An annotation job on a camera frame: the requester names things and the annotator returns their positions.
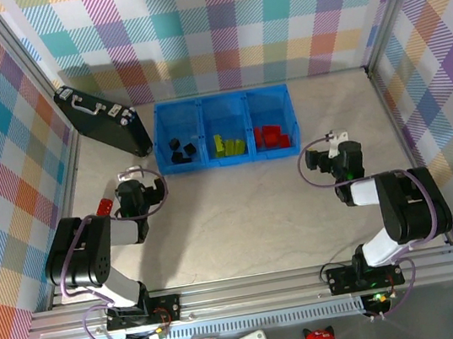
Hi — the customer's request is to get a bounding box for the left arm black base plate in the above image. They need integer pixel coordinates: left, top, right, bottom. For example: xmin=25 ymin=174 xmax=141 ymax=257
xmin=103 ymin=293 xmax=185 ymax=332

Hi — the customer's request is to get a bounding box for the white slotted cable duct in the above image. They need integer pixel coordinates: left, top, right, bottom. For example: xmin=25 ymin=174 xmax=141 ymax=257
xmin=82 ymin=297 xmax=368 ymax=339

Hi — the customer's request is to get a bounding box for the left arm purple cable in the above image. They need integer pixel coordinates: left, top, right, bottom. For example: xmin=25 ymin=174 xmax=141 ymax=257
xmin=46 ymin=161 xmax=192 ymax=339

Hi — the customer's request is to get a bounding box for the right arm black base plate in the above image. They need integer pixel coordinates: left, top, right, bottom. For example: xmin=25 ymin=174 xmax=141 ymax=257
xmin=324 ymin=256 xmax=407 ymax=297

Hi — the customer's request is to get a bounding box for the small circuit board with connectors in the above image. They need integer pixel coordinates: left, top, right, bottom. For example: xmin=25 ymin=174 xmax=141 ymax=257
xmin=362 ymin=289 xmax=396 ymax=316
xmin=124 ymin=322 xmax=170 ymax=339

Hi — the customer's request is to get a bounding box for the aluminium frame post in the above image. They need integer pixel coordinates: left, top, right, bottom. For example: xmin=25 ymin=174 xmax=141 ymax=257
xmin=354 ymin=0 xmax=449 ymax=75
xmin=0 ymin=0 xmax=79 ymax=147

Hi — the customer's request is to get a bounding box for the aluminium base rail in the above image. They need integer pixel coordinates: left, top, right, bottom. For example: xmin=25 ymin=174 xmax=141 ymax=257
xmin=20 ymin=244 xmax=453 ymax=339

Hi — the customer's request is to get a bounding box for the black case with silver handle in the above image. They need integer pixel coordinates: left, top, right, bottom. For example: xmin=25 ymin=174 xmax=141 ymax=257
xmin=51 ymin=75 xmax=155 ymax=169

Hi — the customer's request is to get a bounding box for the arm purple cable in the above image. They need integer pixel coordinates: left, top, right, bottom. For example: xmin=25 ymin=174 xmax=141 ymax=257
xmin=46 ymin=161 xmax=192 ymax=339
xmin=293 ymin=121 xmax=453 ymax=331

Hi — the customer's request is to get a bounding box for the aluminium side rail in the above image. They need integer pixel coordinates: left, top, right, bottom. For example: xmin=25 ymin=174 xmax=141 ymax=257
xmin=24 ymin=127 xmax=105 ymax=311
xmin=364 ymin=57 xmax=453 ymax=256

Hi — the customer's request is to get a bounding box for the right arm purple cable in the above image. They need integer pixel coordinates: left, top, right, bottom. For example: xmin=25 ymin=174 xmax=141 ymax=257
xmin=293 ymin=121 xmax=453 ymax=331

